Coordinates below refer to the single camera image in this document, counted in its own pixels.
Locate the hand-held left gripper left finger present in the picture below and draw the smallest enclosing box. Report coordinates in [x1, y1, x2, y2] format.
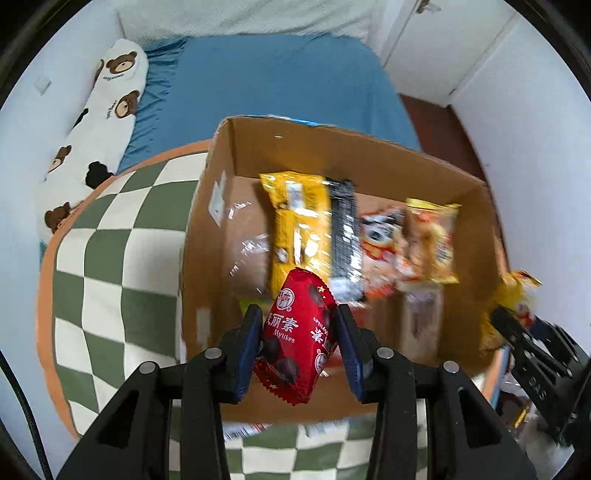
[55, 305, 264, 480]

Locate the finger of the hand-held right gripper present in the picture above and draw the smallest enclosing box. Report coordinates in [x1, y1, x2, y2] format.
[489, 307, 578, 446]
[531, 318, 591, 370]

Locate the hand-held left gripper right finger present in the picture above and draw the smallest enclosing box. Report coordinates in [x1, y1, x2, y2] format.
[335, 305, 539, 480]

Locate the yellow panda snack packet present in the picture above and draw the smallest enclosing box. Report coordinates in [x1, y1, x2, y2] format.
[480, 270, 543, 356]

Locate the red panda snack packet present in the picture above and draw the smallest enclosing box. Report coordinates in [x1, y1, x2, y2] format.
[358, 205, 409, 298]

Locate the yellow rice cracker packet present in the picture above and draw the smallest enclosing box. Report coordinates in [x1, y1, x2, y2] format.
[394, 198, 462, 291]

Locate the yellow and black snack packet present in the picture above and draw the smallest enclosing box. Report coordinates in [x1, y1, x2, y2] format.
[259, 172, 370, 305]

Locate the cardboard box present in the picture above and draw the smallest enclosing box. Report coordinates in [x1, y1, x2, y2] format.
[178, 115, 509, 423]

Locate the pile of packets on floor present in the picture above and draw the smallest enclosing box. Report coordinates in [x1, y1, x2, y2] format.
[496, 388, 555, 444]

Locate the red and white labelled packet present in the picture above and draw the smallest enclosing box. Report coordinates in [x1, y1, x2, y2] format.
[224, 422, 269, 440]

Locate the green white checkered mat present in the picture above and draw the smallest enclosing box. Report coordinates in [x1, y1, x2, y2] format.
[37, 141, 513, 480]

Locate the bear print pillow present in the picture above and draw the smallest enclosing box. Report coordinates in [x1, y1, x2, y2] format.
[36, 39, 149, 243]

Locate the blue bed sheet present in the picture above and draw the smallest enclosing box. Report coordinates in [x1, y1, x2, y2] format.
[115, 34, 421, 176]

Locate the white door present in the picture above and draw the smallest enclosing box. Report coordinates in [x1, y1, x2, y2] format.
[379, 0, 515, 104]

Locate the grey headboard cushion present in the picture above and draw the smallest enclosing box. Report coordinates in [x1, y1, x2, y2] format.
[111, 0, 384, 40]

